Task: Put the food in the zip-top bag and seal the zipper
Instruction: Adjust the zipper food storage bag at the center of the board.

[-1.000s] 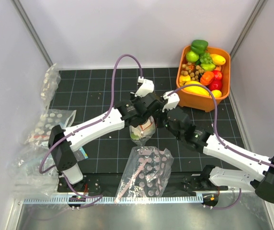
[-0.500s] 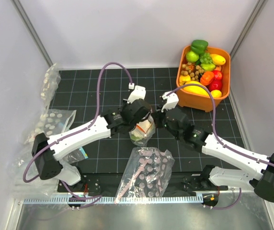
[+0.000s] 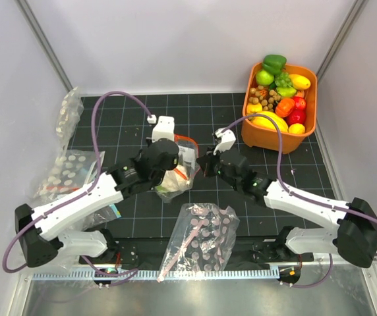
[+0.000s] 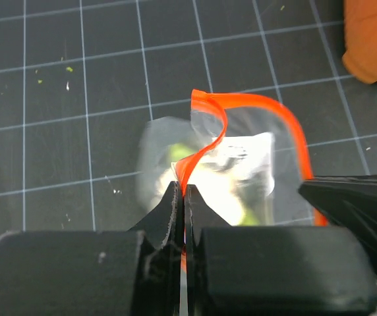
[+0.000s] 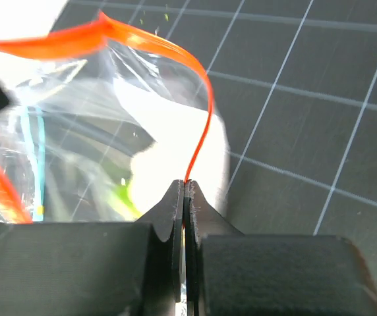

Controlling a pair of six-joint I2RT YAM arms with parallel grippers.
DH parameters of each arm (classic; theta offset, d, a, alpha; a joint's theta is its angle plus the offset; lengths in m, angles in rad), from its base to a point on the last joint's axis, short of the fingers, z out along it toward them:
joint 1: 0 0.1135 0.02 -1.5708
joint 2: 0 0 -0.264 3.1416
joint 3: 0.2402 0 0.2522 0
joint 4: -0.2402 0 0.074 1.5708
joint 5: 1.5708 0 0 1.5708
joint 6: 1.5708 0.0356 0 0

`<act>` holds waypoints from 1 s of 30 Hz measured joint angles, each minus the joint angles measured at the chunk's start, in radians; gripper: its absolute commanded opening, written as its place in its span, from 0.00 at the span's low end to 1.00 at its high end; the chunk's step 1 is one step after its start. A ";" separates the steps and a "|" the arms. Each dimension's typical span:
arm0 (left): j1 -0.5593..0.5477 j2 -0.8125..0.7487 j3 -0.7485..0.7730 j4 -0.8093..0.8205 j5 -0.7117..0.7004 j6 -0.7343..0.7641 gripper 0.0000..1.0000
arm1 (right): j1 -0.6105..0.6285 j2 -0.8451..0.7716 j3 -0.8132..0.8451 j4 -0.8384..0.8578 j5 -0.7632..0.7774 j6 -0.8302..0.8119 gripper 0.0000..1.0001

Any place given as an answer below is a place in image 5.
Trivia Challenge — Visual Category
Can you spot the clear bag orange zipper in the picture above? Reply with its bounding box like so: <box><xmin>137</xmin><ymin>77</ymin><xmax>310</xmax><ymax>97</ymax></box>
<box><xmin>0</xmin><ymin>14</ymin><xmax>222</xmax><ymax>224</ymax></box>

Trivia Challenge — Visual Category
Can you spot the white cauliflower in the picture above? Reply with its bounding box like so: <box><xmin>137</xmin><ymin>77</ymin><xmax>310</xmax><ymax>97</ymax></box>
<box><xmin>113</xmin><ymin>79</ymin><xmax>229</xmax><ymax>215</ymax></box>

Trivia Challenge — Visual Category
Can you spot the black grid mat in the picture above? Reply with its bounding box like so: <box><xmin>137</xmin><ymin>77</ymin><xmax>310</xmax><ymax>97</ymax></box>
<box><xmin>54</xmin><ymin>1</ymin><xmax>377</xmax><ymax>283</ymax></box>

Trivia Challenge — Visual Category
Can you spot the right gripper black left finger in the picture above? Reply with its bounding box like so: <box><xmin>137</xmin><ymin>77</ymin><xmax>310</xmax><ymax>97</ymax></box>
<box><xmin>0</xmin><ymin>180</ymin><xmax>184</xmax><ymax>315</ymax></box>

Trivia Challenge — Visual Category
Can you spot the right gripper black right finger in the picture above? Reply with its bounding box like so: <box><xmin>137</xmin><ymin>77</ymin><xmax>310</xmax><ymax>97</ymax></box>
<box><xmin>183</xmin><ymin>180</ymin><xmax>377</xmax><ymax>315</ymax></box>

